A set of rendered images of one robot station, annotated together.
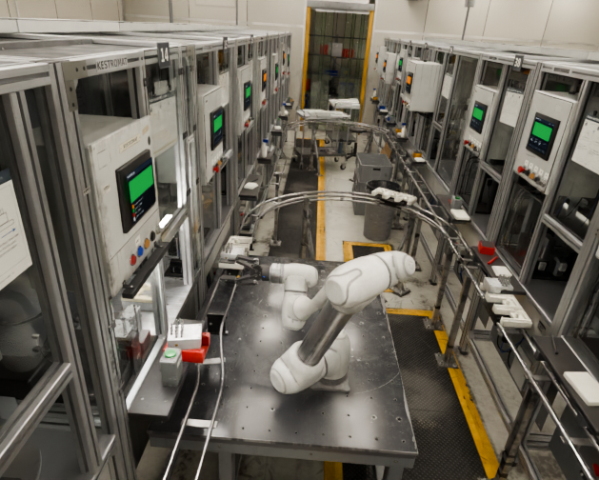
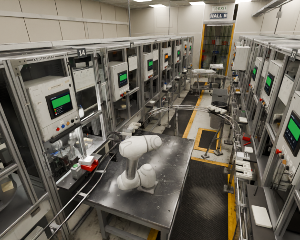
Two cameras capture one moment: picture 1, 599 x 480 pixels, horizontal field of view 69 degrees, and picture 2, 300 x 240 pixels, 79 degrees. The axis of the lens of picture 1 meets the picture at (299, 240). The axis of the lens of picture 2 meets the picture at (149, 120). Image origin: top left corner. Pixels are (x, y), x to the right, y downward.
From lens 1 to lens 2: 0.73 m
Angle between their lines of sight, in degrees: 18
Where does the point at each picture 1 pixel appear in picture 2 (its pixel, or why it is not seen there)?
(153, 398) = (67, 181)
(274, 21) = (188, 31)
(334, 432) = (138, 210)
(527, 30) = not seen: outside the picture
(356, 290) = (127, 150)
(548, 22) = not seen: outside the picture
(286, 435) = (118, 206)
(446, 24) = (273, 26)
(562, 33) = not seen: outside the picture
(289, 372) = (121, 181)
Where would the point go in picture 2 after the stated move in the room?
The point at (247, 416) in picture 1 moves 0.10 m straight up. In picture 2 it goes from (107, 195) to (106, 188)
